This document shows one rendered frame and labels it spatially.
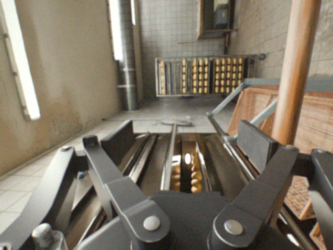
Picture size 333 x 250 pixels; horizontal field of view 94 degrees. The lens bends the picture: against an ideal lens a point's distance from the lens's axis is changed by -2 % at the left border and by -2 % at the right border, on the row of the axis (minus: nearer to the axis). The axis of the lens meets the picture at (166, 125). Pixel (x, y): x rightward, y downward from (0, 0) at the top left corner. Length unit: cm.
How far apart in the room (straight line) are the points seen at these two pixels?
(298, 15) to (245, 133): 16
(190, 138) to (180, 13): 427
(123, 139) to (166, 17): 537
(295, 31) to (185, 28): 516
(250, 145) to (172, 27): 530
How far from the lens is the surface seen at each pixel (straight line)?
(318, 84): 76
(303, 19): 28
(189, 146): 188
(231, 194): 104
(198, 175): 142
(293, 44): 27
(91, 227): 83
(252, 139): 17
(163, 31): 541
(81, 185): 120
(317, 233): 91
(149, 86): 533
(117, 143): 16
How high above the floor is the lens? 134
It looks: 5 degrees up
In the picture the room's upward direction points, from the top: 90 degrees counter-clockwise
